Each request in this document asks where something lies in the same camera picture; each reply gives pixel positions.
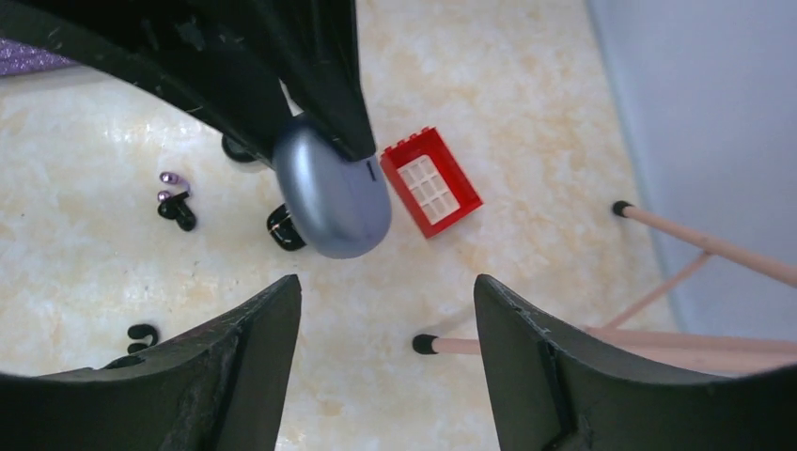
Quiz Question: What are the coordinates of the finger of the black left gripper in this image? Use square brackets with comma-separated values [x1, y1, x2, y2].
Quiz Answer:
[1, 1, 292, 165]
[250, 0, 376, 162]

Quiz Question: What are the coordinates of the pink music stand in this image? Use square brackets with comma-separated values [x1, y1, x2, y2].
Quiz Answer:
[412, 200, 797, 378]

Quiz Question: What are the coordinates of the silver blue earbud charging case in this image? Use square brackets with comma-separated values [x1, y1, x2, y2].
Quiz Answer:
[271, 114, 392, 259]

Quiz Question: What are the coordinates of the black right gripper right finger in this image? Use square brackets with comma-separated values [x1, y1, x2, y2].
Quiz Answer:
[474, 274, 796, 450]

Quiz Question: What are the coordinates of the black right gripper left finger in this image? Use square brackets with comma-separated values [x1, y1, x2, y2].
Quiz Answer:
[1, 275, 302, 450]

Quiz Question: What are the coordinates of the black earbud pair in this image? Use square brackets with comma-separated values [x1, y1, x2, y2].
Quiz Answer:
[157, 192, 197, 232]

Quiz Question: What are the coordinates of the purple glitter microphone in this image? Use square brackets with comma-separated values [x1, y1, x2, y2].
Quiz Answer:
[1, 39, 77, 77]

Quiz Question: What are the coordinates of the red toy window brick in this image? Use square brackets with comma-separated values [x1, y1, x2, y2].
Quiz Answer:
[380, 127, 483, 239]

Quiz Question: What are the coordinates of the purple earbud left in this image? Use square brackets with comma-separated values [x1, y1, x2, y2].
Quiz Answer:
[157, 171, 192, 203]

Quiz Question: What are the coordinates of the black glossy earbud case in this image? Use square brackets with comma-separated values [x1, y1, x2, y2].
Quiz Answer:
[267, 204, 306, 252]

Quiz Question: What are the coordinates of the black oval earbud case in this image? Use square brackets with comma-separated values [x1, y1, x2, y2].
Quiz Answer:
[221, 134, 257, 164]

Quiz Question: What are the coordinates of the black ear hook left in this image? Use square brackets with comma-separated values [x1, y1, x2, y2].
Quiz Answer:
[127, 323, 160, 354]

